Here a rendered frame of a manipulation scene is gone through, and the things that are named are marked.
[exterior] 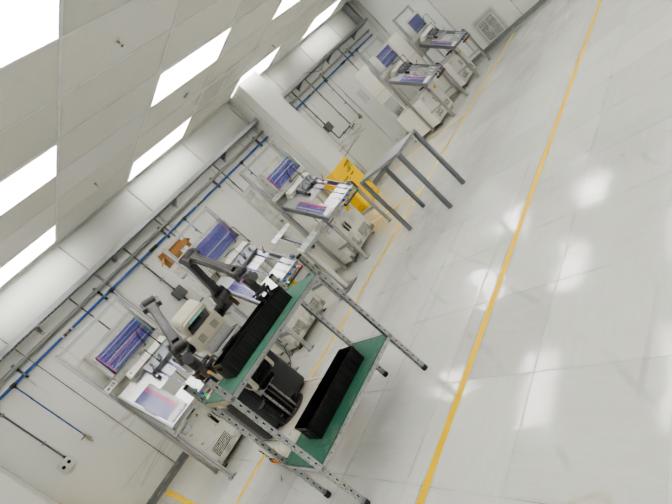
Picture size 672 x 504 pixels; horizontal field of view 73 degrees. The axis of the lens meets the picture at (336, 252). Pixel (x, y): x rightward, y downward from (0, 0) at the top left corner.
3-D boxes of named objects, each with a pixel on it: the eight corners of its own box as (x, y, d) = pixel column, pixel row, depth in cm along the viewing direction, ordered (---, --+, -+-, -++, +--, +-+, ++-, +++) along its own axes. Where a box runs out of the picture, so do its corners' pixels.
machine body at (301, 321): (329, 305, 557) (292, 272, 545) (300, 350, 518) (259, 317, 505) (305, 316, 609) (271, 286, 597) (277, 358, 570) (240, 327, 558)
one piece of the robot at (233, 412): (268, 450, 345) (181, 385, 329) (304, 389, 376) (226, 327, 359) (286, 452, 318) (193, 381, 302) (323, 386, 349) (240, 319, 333)
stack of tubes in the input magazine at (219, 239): (237, 236, 539) (220, 221, 534) (211, 266, 510) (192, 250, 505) (234, 240, 549) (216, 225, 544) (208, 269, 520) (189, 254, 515)
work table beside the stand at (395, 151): (451, 207, 461) (396, 153, 445) (408, 231, 518) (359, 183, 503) (465, 181, 485) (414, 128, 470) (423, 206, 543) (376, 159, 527)
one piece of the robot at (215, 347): (225, 373, 301) (199, 353, 297) (248, 340, 316) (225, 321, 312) (232, 370, 288) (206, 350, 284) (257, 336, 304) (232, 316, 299)
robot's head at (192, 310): (177, 333, 301) (167, 320, 291) (197, 310, 313) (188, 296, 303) (193, 340, 295) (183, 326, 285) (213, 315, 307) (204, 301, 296)
